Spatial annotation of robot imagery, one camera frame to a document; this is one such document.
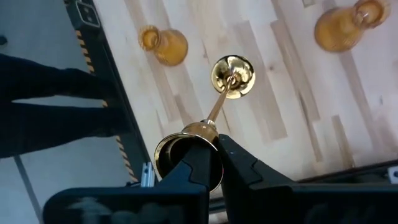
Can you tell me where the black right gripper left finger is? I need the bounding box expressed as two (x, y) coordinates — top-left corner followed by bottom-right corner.
(43, 141), (213, 224)

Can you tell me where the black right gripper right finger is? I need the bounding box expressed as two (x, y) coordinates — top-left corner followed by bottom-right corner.
(216, 134), (398, 224)

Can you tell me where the person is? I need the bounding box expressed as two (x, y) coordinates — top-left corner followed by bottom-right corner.
(0, 52), (131, 159)

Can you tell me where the tall brass candlestick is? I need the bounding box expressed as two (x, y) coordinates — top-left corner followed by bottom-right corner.
(154, 55), (256, 193)

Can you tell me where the silver aluminium post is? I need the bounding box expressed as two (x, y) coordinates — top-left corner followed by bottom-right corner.
(141, 161), (155, 188)

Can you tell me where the yellow black hazard tape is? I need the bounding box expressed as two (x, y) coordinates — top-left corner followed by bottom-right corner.
(74, 29), (139, 184)

